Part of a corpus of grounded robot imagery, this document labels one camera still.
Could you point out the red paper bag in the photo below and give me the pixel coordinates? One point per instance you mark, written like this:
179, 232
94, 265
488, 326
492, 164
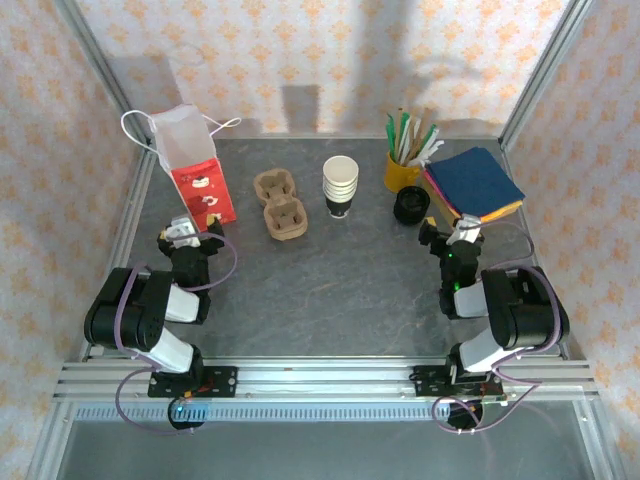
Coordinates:
205, 195

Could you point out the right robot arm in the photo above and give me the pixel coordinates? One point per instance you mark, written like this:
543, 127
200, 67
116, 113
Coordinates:
525, 310

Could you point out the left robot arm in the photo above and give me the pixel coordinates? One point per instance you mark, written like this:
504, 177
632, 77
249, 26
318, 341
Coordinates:
125, 310

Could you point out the yellow paper napkin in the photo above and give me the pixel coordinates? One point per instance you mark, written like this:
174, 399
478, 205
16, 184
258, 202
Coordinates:
492, 214

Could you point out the pink paper napkin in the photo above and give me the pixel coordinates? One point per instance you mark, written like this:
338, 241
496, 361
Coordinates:
444, 192

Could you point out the blue paper napkin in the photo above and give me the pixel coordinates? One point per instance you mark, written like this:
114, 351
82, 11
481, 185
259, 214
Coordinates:
475, 182

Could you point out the yellow mug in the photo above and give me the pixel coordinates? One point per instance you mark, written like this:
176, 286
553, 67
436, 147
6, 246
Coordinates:
400, 175

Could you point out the white green wrapped straw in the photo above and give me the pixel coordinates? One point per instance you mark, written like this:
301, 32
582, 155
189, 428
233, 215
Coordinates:
427, 137

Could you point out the brown paper wrapped straw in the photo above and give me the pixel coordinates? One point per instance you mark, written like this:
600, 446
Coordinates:
419, 131

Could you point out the wooden stirrer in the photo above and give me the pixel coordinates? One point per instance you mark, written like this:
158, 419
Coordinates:
401, 125

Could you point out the black round base unit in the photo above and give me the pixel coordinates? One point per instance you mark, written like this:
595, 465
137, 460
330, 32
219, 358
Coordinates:
187, 425
462, 424

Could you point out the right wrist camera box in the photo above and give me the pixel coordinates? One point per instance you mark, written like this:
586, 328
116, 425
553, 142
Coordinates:
465, 227

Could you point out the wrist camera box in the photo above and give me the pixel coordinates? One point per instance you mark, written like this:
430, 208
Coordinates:
182, 232
465, 227

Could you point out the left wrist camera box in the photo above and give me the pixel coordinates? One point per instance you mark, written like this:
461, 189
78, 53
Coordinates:
182, 232

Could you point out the aluminium left side rail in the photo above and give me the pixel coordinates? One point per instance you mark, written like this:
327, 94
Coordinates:
130, 225

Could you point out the aluminium rail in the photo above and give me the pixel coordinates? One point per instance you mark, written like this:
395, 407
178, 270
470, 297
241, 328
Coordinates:
130, 225
325, 380

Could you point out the black left mount plate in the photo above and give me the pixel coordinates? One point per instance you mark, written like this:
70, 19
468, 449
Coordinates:
222, 381

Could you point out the black mount plate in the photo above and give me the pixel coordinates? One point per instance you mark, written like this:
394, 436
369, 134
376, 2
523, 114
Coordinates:
222, 381
425, 381

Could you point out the black right mount plate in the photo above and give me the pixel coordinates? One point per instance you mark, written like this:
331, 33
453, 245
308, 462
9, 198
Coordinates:
425, 381

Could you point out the aluminium front rail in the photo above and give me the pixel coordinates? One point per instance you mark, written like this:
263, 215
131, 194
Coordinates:
325, 380

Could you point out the aluminium right post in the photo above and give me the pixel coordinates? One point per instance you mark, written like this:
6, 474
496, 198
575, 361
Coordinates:
545, 70

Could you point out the aluminium post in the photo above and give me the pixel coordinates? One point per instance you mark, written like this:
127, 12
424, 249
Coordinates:
545, 70
105, 70

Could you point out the aluminium left post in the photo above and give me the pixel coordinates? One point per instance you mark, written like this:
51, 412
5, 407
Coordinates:
105, 70

